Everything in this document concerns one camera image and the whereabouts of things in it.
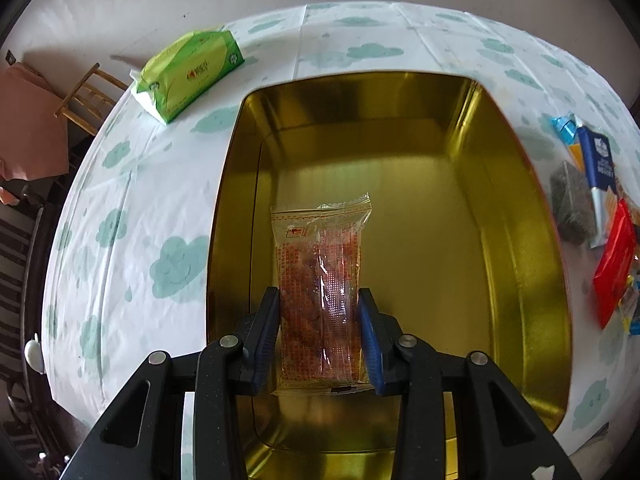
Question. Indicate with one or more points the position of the dark wooden bench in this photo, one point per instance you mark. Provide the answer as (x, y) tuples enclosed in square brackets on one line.
[(26, 242)]

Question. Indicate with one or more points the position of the white trash bin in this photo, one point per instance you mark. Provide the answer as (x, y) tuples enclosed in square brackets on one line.
[(34, 357)]

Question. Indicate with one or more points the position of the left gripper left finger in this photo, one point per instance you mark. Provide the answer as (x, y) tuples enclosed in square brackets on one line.
[(139, 434)]

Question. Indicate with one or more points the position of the cloud print tablecloth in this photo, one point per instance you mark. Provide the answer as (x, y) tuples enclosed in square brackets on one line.
[(129, 268)]

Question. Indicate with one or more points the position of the clear orange snack bag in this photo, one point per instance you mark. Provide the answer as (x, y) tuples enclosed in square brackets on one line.
[(318, 259)]

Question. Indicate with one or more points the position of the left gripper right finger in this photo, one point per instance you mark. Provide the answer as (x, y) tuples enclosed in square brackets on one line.
[(498, 434)]

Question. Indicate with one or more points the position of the pink cloth covered furniture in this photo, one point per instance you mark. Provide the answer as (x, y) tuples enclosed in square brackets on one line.
[(34, 141)]

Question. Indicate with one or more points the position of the green tissue pack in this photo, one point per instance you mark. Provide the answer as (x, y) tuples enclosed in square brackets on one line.
[(171, 80)]

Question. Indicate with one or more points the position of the red snack packet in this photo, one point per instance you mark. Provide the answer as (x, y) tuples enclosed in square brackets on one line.
[(609, 281)]

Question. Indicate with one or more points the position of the gold toffee tin box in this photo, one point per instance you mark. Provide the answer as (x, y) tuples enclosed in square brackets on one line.
[(460, 245)]

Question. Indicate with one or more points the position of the dark seaweed snack block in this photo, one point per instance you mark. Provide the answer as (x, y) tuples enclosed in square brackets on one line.
[(572, 205)]

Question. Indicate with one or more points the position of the blue soda cracker pack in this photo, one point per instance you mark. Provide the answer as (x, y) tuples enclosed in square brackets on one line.
[(600, 174)]

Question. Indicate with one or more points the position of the wooden chair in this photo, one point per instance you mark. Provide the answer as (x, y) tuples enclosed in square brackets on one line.
[(87, 104)]

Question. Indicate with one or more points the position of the yellow small snack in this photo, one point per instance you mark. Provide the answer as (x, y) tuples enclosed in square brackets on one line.
[(629, 307)]

